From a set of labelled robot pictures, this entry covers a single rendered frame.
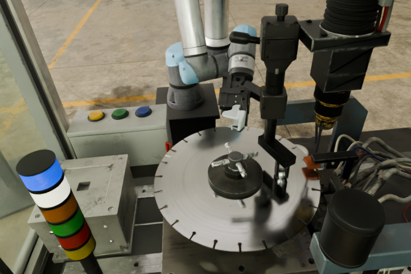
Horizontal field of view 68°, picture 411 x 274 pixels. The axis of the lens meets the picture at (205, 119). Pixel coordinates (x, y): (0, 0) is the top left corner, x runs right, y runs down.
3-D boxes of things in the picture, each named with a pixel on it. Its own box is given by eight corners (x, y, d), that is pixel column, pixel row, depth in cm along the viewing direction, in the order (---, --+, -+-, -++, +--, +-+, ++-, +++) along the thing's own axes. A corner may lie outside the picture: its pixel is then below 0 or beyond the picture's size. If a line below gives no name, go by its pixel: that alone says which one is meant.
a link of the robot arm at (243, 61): (255, 68, 91) (255, 53, 84) (254, 82, 90) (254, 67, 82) (230, 68, 93) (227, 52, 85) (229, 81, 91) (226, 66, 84)
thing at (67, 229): (48, 238, 43) (40, 226, 41) (57, 212, 46) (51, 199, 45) (80, 235, 43) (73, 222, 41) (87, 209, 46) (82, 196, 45)
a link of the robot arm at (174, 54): (164, 74, 121) (159, 42, 113) (196, 68, 124) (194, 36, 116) (172, 89, 111) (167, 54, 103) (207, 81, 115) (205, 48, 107)
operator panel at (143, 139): (81, 171, 93) (65, 133, 85) (89, 147, 102) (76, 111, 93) (172, 162, 94) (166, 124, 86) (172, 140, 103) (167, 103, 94)
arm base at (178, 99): (167, 92, 129) (164, 71, 123) (202, 88, 130) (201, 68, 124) (166, 112, 117) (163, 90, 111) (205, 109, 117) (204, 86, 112)
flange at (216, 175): (234, 207, 55) (234, 197, 54) (196, 174, 63) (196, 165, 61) (274, 176, 61) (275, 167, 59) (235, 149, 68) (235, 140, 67)
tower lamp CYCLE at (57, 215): (39, 225, 41) (30, 211, 39) (50, 199, 44) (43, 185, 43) (73, 222, 41) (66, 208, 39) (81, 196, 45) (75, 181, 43)
